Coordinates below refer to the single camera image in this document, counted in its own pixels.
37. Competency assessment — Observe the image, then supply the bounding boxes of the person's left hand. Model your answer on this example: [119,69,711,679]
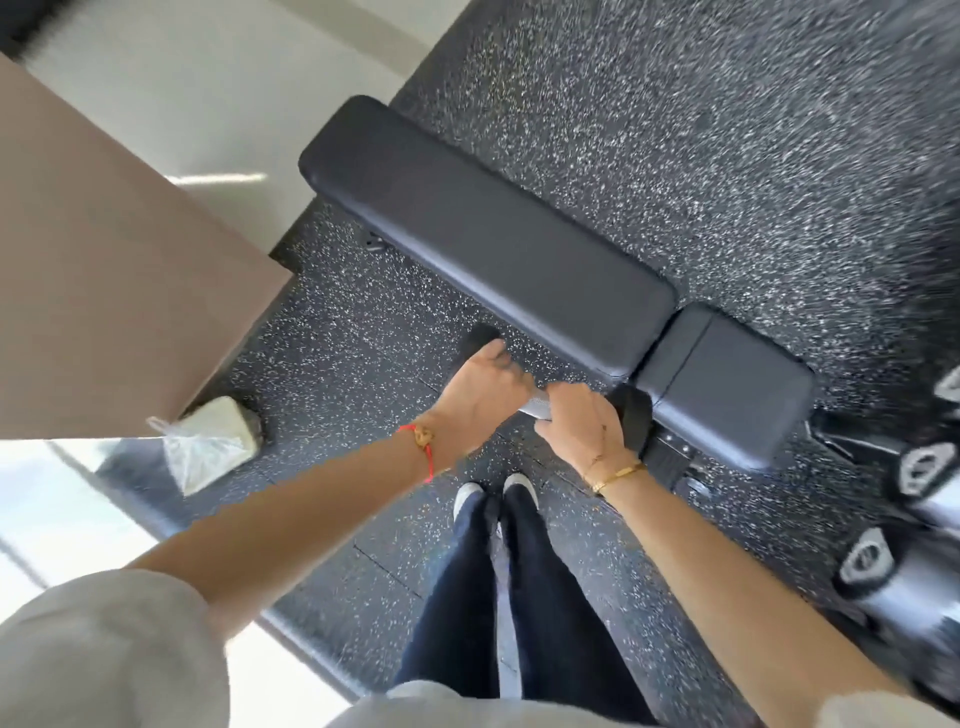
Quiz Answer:
[423,338,538,470]

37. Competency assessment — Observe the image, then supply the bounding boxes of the person's right hand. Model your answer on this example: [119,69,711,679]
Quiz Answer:
[533,382,643,489]

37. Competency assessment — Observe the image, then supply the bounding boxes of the small black steel-handle dumbbell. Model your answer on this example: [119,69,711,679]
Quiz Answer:
[455,323,655,459]

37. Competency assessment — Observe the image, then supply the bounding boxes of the person's left forearm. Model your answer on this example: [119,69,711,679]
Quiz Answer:
[127,431,451,643]

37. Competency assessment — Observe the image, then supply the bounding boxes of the person's right forearm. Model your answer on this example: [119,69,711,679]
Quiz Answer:
[596,464,913,728]

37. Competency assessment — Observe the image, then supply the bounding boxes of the white shoe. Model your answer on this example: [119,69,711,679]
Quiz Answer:
[452,481,487,526]
[502,472,540,511]

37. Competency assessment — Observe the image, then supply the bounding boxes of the black flat weight bench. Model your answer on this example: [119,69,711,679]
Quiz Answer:
[298,95,913,511]

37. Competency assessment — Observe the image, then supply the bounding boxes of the blue jeans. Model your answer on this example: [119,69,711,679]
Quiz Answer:
[395,487,658,725]

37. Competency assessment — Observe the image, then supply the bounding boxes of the clear plastic bag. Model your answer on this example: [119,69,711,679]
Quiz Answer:
[146,416,260,498]

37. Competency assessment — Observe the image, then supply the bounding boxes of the rows of black dumbbells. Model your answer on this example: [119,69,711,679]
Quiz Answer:
[832,363,960,706]

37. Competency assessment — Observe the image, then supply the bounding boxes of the brown wooden pillar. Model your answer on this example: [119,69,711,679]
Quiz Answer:
[0,52,294,444]

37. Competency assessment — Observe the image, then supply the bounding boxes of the white shirt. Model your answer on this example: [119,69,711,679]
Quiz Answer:
[0,568,960,728]

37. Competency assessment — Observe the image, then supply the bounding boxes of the thin gold chain bracelet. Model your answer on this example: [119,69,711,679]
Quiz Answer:
[581,431,639,481]

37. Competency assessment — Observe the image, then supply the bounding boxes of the gold bangle bracelet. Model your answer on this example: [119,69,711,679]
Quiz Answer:
[590,461,648,498]

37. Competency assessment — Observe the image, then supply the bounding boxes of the red string bracelet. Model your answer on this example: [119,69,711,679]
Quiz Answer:
[397,423,438,485]

